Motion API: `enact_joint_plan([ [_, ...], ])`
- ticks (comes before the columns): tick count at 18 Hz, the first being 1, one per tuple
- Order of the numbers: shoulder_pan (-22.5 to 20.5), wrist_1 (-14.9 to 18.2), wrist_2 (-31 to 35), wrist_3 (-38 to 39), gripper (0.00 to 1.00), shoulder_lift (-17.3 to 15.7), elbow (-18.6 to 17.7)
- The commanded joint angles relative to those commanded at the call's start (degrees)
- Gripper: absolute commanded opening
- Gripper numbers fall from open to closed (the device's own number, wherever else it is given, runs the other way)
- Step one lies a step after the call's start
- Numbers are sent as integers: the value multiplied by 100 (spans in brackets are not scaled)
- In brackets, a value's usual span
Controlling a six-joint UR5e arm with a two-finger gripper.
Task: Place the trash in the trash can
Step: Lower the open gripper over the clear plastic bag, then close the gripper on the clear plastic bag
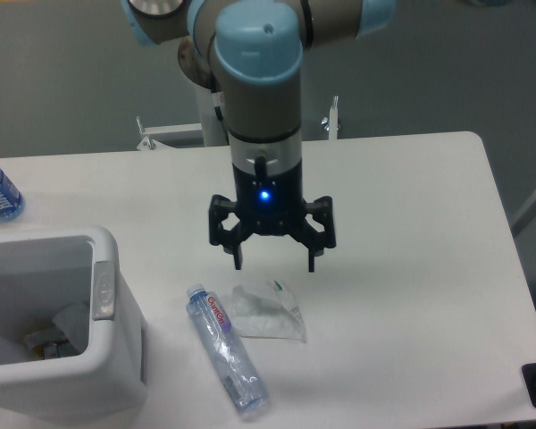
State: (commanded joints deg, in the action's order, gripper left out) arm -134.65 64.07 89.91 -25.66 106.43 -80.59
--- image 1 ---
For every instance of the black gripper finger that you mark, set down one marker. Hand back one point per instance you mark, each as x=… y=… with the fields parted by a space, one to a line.
x=219 y=210
x=312 y=225

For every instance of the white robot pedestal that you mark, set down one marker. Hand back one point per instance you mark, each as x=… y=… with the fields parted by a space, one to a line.
x=209 y=106

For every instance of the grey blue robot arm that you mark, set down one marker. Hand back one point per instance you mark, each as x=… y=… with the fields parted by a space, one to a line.
x=254 y=50

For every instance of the white trash can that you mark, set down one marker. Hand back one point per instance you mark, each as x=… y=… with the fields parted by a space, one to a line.
x=42 y=272

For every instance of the clear plastic bottle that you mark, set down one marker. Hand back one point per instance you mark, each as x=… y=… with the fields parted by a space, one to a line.
x=226 y=351

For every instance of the clear plastic bag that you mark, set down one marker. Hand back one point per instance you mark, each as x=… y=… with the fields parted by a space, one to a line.
x=267 y=311

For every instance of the grey trash inside can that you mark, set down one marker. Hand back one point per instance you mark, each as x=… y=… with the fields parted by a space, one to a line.
x=66 y=336

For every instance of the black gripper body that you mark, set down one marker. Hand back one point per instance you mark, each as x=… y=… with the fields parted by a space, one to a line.
x=273 y=207

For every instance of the white bracket with wing bolt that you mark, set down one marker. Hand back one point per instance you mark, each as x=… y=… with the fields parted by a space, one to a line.
x=330 y=123

